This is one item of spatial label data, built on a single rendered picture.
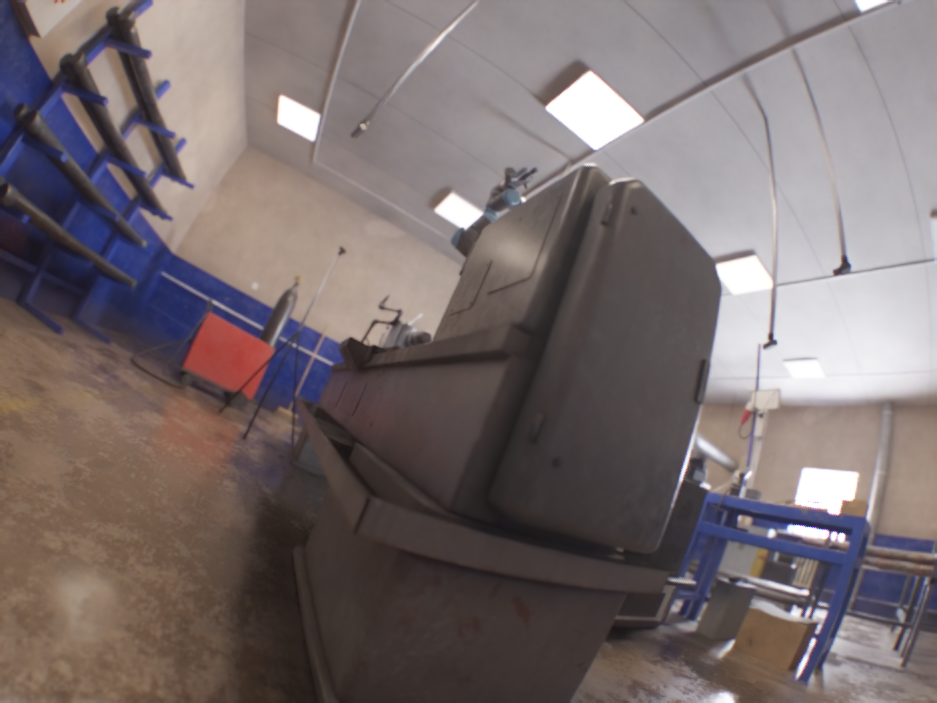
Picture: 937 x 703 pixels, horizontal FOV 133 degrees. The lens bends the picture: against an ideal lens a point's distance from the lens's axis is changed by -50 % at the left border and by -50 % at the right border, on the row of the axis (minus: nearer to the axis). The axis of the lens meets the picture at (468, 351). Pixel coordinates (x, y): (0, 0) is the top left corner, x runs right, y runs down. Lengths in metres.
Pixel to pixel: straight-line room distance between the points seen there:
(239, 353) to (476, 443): 3.89
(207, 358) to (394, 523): 3.91
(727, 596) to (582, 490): 2.03
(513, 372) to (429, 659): 0.57
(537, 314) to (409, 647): 0.68
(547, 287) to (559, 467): 0.36
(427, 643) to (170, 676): 0.47
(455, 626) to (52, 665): 0.70
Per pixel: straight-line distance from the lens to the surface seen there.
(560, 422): 0.69
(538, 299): 0.81
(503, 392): 0.74
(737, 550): 7.77
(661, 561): 2.24
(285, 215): 6.41
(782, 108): 3.37
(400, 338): 2.42
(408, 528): 0.64
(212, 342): 4.40
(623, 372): 0.80
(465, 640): 0.83
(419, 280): 6.46
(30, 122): 2.73
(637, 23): 3.09
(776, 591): 4.69
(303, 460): 3.04
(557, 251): 0.87
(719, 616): 2.70
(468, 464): 0.72
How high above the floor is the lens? 0.57
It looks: 14 degrees up
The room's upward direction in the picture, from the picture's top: 23 degrees clockwise
